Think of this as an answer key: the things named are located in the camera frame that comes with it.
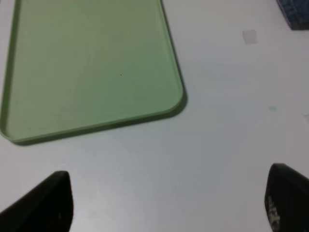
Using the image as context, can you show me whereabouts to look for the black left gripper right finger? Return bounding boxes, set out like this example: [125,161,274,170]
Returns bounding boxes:
[265,163,309,232]

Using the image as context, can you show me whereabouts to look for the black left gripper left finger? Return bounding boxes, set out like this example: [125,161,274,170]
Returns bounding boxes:
[0,171,73,232]

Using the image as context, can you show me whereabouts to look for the blue children's denim shorts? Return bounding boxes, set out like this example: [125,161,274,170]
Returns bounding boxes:
[276,0,309,30]

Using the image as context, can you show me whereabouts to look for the light green plastic tray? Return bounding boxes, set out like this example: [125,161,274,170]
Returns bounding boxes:
[0,0,185,144]

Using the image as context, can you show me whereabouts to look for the clear tape piece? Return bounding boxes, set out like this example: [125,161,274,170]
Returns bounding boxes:
[242,29,258,44]

